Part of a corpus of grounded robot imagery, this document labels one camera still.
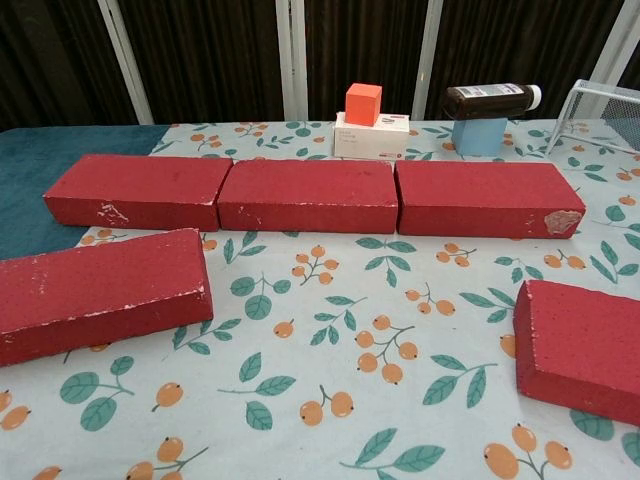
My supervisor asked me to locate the red brick with worn edges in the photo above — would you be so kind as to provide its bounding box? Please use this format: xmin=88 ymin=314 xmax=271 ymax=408
xmin=0 ymin=227 xmax=215 ymax=369

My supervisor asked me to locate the red brick with white scrapes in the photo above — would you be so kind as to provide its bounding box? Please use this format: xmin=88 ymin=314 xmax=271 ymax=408
xmin=42 ymin=153 xmax=235 ymax=233

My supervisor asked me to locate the white wire mesh basket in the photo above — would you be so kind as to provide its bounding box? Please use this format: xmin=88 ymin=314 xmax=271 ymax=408
xmin=545 ymin=78 xmax=640 ymax=156

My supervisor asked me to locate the white carton box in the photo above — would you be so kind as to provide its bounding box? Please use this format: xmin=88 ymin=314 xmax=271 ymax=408
xmin=333 ymin=111 xmax=412 ymax=162

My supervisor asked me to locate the red foam brick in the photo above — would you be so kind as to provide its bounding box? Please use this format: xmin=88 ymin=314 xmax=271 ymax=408
xmin=216 ymin=159 xmax=400 ymax=235
xmin=512 ymin=279 xmax=640 ymax=427

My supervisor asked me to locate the white frame post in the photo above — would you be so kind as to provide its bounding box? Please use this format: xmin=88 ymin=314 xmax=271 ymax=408
xmin=97 ymin=0 xmax=154 ymax=125
xmin=589 ymin=0 xmax=627 ymax=89
xmin=274 ymin=0 xmax=309 ymax=121
xmin=411 ymin=0 xmax=444 ymax=121

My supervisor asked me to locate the teal cloth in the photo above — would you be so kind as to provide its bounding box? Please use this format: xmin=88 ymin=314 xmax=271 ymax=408
xmin=0 ymin=124 xmax=171 ymax=261

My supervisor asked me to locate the brown bottle with white cap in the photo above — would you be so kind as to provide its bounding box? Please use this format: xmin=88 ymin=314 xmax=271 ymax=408
xmin=444 ymin=83 xmax=544 ymax=122

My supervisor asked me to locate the light blue block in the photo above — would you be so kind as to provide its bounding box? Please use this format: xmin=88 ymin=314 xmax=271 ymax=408
xmin=451 ymin=118 xmax=508 ymax=157

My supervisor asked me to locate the orange cube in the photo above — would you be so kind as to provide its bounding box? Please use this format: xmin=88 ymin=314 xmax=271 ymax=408
xmin=345 ymin=82 xmax=384 ymax=127

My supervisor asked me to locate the floral fruit print tablecloth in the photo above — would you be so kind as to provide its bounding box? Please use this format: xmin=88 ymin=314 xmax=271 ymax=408
xmin=0 ymin=118 xmax=640 ymax=480

